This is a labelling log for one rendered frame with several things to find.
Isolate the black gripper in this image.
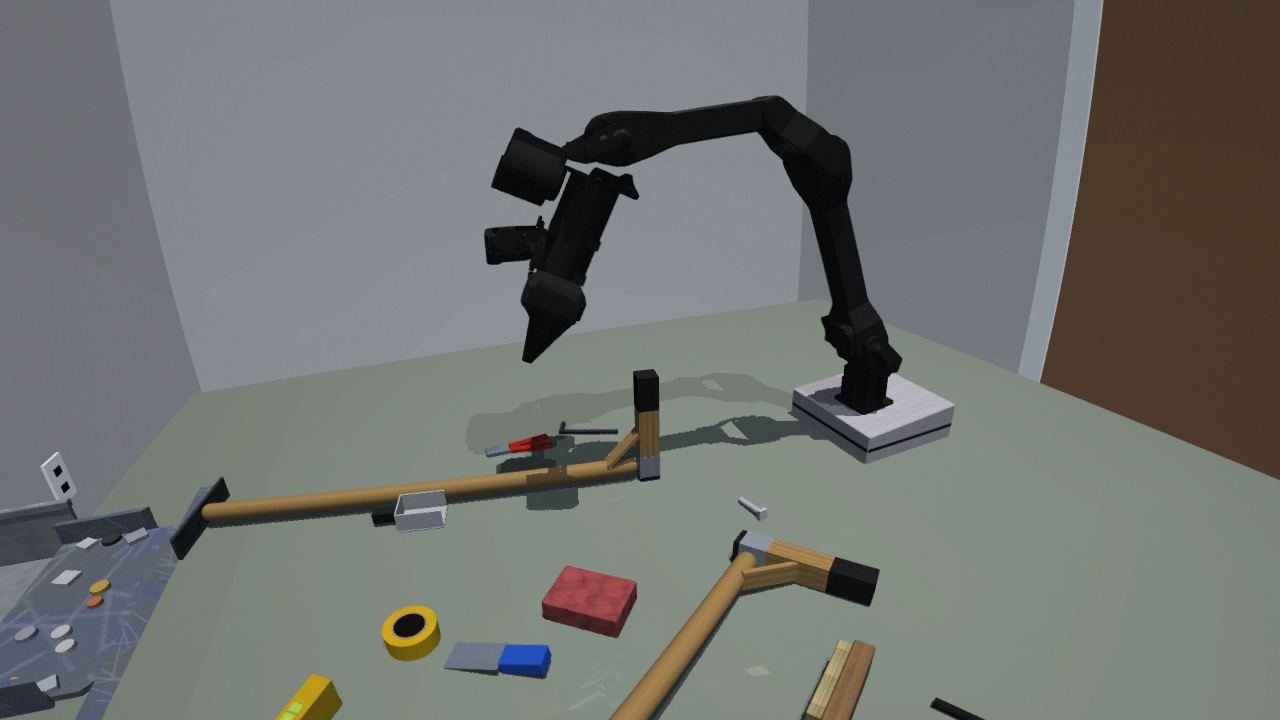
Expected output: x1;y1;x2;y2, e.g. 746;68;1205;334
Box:
520;211;603;363

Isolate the yellow rectangular block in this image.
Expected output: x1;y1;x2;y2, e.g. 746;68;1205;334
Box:
275;674;342;720

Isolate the dark grey l-shaped bar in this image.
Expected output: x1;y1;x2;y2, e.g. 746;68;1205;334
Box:
559;421;618;436

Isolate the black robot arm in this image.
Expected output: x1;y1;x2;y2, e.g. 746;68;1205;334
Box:
484;95;902;415

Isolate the red rectangular block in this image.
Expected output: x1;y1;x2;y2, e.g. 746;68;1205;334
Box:
541;565;637;638

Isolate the yellow ring with dark hole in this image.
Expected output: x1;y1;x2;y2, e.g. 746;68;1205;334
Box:
381;606;442;662

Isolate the black bent rod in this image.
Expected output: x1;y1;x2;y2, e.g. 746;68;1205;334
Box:
932;697;986;720

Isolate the grey metal bolt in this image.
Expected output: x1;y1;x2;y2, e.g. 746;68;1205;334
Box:
739;497;767;521

